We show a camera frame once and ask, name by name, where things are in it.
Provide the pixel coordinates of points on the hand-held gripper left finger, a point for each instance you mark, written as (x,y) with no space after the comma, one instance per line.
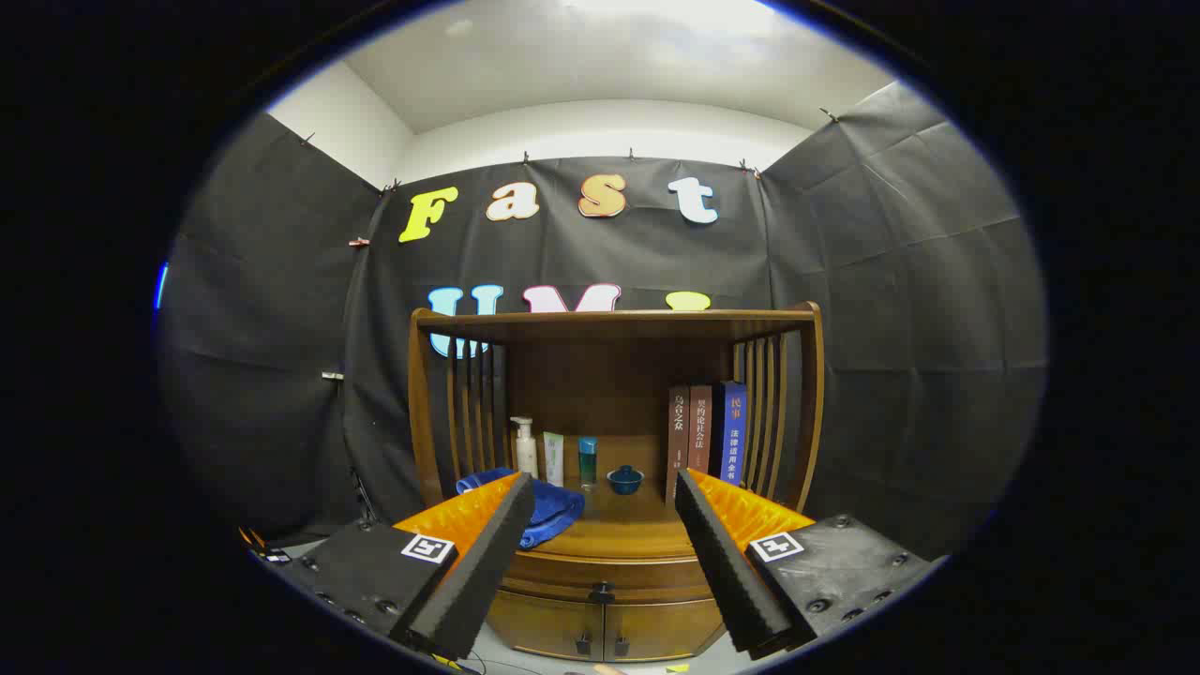
(487,562)

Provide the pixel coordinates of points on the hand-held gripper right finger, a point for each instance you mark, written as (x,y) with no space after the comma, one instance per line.
(722,562)

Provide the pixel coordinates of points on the wooden drawer with black knob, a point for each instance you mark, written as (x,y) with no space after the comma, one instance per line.
(600,570)

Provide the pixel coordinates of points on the wooden cabinet door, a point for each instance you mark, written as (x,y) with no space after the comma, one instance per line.
(661,630)
(544,623)

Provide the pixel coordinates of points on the wooden countertop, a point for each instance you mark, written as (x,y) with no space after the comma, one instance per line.
(628,525)

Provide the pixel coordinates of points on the wooden cabinet with slatted sides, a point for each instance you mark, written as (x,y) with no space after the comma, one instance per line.
(609,375)

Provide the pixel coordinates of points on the blue folded towel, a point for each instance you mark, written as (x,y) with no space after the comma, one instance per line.
(558,511)

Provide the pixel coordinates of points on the white pump bottle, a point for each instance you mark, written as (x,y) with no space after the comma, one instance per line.
(526,450)

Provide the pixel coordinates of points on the white green tube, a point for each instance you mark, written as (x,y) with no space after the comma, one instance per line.
(554,457)

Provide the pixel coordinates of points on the blue lidded cup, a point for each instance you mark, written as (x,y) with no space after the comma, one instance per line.
(624,480)

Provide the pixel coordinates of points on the dark brown book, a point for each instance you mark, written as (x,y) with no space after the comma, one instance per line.
(678,441)

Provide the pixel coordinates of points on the blue book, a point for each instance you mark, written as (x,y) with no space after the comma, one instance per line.
(733,431)

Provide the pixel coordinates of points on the teal bottle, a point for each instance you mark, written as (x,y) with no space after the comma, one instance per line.
(588,461)

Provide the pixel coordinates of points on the black backdrop cloth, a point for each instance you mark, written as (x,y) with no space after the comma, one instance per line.
(891,328)

